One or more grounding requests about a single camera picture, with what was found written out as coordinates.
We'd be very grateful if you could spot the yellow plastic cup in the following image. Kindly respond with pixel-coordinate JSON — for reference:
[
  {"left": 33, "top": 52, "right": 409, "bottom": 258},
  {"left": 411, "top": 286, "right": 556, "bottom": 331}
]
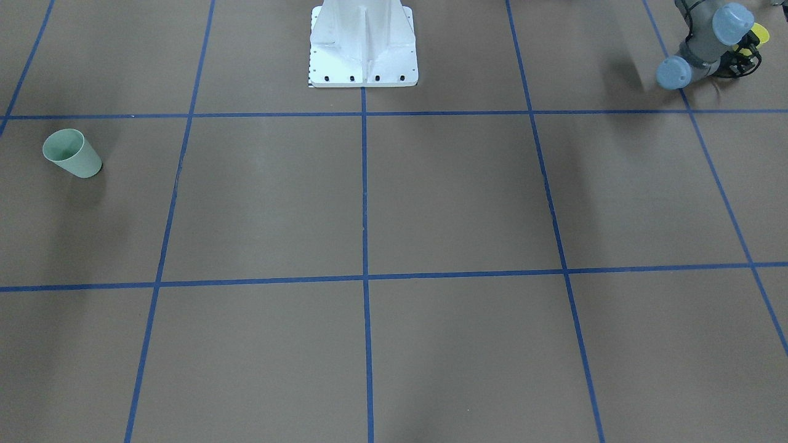
[{"left": 733, "top": 23, "right": 770, "bottom": 56}]

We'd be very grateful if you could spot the green plastic cup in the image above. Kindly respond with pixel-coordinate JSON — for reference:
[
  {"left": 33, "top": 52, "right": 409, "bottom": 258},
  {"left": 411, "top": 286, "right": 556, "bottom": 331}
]
[{"left": 42, "top": 129, "right": 103, "bottom": 178}]

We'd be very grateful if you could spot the brown paper table cover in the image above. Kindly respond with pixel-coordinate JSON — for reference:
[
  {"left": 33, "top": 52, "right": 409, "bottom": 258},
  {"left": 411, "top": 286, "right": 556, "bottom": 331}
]
[{"left": 2, "top": 1, "right": 786, "bottom": 442}]

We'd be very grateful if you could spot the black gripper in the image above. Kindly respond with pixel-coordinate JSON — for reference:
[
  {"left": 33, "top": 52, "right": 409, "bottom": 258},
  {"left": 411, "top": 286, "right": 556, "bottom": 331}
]
[{"left": 714, "top": 34, "right": 763, "bottom": 79}]

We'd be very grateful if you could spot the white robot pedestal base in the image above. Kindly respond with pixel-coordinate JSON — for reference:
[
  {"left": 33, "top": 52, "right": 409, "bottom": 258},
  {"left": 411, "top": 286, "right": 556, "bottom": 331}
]
[{"left": 308, "top": 1, "right": 419, "bottom": 88}]

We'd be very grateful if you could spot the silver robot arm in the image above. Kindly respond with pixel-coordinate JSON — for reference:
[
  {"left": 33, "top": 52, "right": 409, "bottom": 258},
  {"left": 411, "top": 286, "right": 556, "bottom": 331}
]
[{"left": 656, "top": 1, "right": 770, "bottom": 90}]

